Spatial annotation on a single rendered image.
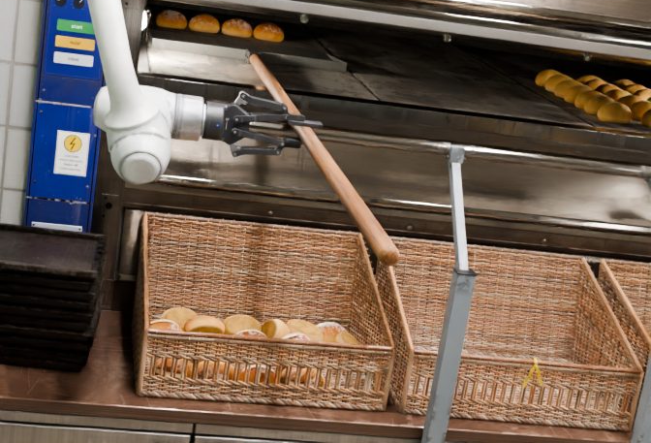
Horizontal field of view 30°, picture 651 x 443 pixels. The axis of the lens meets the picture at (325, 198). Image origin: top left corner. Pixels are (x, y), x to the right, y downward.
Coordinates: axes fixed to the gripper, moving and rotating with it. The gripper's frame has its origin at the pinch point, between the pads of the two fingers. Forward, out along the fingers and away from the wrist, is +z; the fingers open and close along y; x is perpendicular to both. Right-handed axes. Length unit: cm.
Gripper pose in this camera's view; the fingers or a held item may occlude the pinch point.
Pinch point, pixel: (303, 132)
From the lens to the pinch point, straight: 244.5
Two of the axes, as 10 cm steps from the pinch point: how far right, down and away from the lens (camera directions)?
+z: 9.8, 1.1, 1.9
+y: -1.5, 9.6, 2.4
